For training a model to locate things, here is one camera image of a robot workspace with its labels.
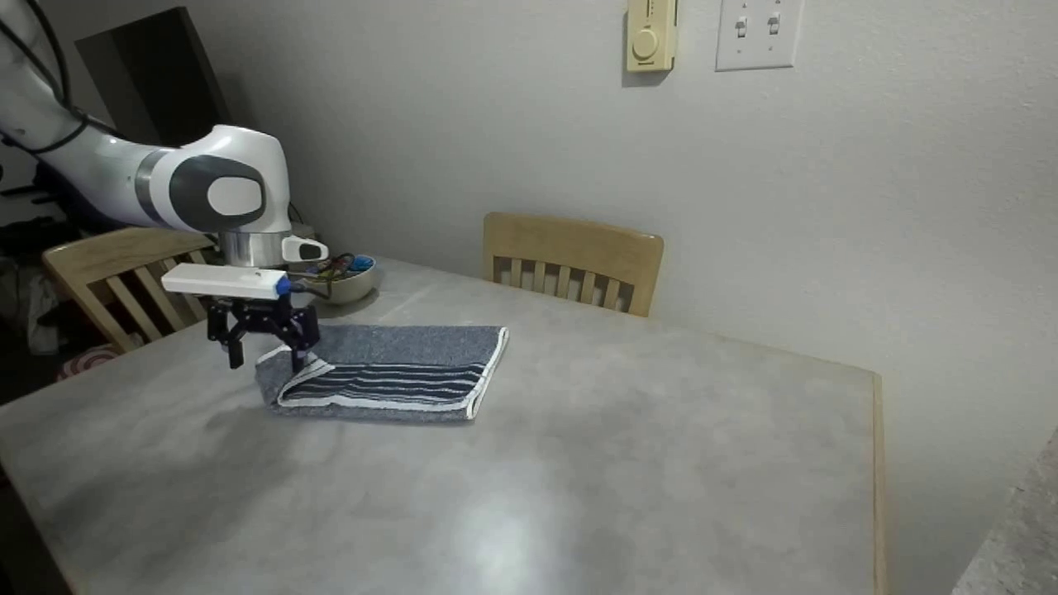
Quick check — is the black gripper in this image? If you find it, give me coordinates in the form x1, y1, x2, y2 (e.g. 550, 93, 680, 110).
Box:
210, 298, 322, 373

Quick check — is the gray towel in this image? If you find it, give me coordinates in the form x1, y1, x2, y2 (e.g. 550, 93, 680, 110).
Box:
256, 325, 511, 422

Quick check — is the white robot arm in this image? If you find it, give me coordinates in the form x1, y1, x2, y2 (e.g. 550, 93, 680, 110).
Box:
0, 0, 329, 372

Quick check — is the cream ceramic bowl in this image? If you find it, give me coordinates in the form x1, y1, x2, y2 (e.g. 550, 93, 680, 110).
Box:
311, 254, 377, 304

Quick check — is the blue toy flower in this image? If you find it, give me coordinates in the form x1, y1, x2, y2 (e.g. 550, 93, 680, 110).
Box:
345, 258, 373, 275

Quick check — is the light wooden chair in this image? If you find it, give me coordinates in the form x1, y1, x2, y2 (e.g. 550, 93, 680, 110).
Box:
482, 211, 664, 318
42, 228, 214, 353

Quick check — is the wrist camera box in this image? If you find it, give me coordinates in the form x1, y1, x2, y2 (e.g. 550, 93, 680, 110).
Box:
163, 265, 290, 302

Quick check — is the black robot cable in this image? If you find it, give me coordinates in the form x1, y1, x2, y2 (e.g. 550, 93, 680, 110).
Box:
0, 0, 93, 159

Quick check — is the white wall outlet plate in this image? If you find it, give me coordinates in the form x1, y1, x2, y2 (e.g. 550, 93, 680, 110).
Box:
715, 0, 803, 73

